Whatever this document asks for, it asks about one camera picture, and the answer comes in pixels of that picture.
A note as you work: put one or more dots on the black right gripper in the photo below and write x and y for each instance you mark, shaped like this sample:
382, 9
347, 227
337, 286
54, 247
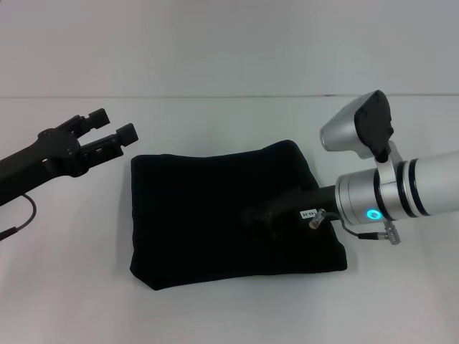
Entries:
308, 204

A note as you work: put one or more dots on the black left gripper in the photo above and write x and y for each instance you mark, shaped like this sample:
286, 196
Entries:
39, 157

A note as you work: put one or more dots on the black shirt with FREE print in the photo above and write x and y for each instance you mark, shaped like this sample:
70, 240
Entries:
215, 215

